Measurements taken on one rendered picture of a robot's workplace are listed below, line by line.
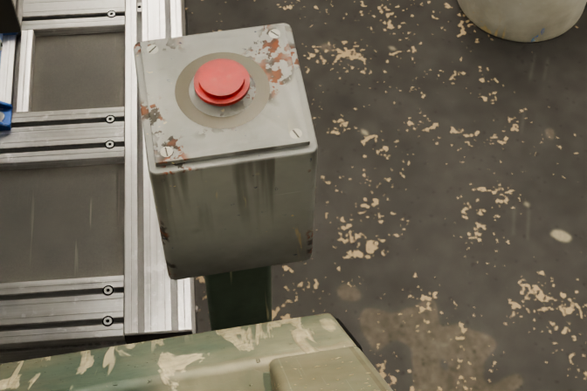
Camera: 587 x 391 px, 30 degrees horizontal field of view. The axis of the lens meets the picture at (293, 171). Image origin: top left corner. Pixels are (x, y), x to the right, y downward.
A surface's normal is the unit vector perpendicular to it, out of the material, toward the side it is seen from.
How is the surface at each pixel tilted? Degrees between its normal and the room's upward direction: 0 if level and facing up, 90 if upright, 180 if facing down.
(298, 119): 0
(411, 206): 0
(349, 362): 55
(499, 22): 91
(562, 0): 93
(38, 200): 0
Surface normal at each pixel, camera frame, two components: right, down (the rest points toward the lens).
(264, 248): 0.18, 0.83
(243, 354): -0.14, -0.99
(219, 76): 0.01, -0.53
